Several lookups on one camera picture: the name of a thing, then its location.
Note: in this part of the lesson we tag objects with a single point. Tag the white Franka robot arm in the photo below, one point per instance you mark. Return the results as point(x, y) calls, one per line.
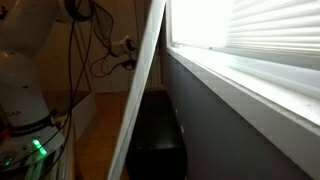
point(23, 100)

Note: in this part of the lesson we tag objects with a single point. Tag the white slatted window blind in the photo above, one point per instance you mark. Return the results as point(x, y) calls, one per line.
point(266, 26)

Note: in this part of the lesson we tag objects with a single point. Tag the black table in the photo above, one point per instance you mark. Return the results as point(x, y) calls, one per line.
point(156, 133)

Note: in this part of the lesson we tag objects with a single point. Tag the white closet doors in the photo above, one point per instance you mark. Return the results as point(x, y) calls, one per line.
point(100, 83)

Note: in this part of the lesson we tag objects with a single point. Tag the robot mounting table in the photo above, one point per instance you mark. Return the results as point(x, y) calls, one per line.
point(85, 113)

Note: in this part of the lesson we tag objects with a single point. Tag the white wall outlet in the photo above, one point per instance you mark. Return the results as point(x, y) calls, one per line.
point(176, 111)

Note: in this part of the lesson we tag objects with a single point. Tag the white window frame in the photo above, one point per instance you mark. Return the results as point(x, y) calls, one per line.
point(250, 100)

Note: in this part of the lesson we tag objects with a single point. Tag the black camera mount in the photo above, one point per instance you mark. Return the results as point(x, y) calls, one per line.
point(2, 11)

